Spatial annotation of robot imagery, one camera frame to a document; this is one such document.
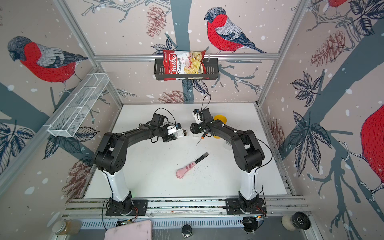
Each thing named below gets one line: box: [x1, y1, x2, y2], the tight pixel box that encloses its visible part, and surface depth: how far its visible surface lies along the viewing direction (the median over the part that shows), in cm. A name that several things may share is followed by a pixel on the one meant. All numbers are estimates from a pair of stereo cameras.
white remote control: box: [174, 128, 189, 138], surface depth 100 cm
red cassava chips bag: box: [162, 50, 209, 81], surface depth 89 cm
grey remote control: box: [223, 141, 233, 151], surface depth 98 cm
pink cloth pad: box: [104, 220, 153, 240], surface depth 67 cm
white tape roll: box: [281, 211, 311, 231], surface depth 63 cm
